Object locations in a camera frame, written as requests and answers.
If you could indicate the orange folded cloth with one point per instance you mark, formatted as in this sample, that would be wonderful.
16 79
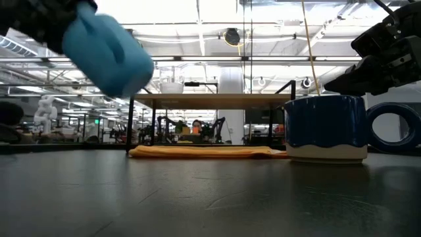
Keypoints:
204 152

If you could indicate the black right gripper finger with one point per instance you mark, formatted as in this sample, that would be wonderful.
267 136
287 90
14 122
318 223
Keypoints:
358 91
348 81

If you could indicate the person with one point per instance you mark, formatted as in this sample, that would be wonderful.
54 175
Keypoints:
197 124

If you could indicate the white round pillar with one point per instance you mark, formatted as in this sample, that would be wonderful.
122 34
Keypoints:
232 82

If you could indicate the white robot figure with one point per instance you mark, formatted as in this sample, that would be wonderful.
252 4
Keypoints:
46 113

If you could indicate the dark blue ceramic mug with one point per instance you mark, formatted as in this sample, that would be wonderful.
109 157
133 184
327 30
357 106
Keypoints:
325 121

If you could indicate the wooden shelf with black frame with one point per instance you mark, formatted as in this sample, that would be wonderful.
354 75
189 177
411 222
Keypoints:
210 101

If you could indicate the light blue plastic mug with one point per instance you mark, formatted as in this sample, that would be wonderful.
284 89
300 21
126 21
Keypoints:
112 59

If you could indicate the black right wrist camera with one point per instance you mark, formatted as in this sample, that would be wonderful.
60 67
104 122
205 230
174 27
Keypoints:
371 37

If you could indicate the background black robot arm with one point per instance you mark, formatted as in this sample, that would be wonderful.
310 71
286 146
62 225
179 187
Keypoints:
166 126
217 126

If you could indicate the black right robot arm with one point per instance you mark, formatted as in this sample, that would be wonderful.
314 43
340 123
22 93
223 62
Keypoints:
411 13

